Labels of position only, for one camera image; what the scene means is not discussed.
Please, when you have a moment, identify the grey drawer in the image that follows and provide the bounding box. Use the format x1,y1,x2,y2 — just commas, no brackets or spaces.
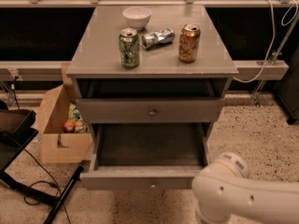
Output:
80,123,208,190
77,98,224,124

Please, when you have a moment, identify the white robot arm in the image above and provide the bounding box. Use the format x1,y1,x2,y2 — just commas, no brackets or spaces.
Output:
192,152,299,224

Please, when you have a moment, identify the grey drawer cabinet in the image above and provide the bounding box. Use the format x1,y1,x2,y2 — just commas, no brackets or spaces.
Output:
65,5,239,133

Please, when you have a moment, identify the grey top drawer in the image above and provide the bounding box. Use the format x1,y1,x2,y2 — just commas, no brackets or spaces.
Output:
77,98,224,124

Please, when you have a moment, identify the green soda can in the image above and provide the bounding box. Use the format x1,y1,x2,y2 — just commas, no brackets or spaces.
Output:
119,28,139,68

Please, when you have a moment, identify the crushed silver can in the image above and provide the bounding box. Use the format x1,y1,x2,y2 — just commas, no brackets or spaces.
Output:
141,28,175,49

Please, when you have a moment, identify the green snack bag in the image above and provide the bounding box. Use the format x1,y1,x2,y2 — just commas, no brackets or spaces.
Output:
68,103,81,122

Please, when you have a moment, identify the orange soda can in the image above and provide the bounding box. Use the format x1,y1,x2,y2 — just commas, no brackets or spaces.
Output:
178,23,201,63

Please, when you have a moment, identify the red apple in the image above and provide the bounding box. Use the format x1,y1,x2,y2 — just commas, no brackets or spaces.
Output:
64,120,75,133

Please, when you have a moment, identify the white ceramic bowl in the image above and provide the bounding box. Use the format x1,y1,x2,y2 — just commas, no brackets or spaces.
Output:
122,7,151,31

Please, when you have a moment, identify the cardboard box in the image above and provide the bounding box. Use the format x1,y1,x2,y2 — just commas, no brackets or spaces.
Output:
36,63,93,163

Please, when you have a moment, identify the black stand with tray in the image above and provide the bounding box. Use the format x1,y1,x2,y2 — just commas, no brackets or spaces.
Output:
0,101,83,224

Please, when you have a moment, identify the black floor cable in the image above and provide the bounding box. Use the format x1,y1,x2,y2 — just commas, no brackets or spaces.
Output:
18,143,73,224

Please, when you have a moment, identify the metal railing frame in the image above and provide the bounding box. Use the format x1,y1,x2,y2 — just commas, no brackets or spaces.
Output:
0,0,299,107

